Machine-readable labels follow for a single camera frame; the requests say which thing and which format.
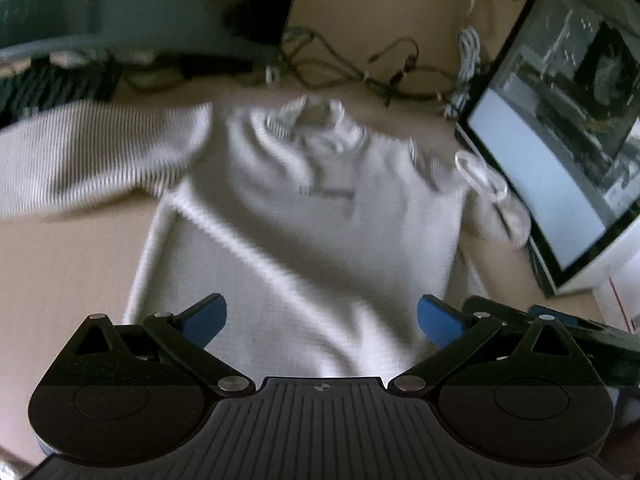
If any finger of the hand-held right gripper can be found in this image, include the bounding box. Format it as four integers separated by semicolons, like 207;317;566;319
462;295;533;322
529;304;603;332

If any long white cable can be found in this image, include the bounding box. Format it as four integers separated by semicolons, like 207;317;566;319
440;0;483;121

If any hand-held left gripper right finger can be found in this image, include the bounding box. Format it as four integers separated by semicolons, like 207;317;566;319
387;294;587;398

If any dark keyboard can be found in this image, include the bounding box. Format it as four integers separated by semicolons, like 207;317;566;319
0;55;122;128

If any black cable tangle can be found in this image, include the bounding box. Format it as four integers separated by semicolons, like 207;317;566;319
279;27;453;108

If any white knit sweater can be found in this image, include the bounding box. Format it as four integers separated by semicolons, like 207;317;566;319
0;94;532;382

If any computer monitor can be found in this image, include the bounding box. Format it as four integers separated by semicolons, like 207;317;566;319
454;0;640;297

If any black strap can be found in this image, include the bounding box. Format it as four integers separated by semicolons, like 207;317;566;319
219;0;307;47

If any white cardboard box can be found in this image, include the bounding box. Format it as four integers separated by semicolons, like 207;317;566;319
594;269;640;338

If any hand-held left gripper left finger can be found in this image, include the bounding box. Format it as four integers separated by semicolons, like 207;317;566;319
65;293;257;398

